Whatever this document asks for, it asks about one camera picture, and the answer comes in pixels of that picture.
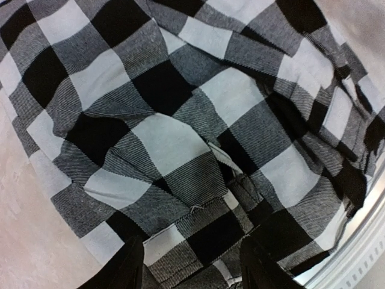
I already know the front aluminium rail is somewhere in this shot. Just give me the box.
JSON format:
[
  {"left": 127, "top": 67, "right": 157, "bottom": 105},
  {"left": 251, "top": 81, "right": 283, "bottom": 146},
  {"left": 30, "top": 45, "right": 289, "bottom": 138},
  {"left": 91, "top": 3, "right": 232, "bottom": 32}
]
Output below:
[{"left": 303, "top": 207, "right": 385, "bottom": 289}]

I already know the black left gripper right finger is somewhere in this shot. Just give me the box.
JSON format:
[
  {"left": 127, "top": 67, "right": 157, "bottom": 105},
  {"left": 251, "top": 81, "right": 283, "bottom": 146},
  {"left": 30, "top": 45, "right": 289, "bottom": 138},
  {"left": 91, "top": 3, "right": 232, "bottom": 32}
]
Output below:
[{"left": 240, "top": 236, "right": 304, "bottom": 289}]

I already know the black white checked shirt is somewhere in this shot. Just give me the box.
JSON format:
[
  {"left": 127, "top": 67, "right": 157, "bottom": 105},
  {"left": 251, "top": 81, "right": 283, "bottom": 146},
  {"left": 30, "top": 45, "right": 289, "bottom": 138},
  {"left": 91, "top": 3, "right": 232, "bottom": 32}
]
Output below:
[{"left": 1, "top": 1, "right": 384, "bottom": 288}]

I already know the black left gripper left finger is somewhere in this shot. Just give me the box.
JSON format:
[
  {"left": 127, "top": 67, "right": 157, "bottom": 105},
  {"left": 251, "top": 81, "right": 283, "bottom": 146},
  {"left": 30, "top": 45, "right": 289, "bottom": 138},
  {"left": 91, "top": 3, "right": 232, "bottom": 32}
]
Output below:
[{"left": 79, "top": 236, "right": 144, "bottom": 289}]

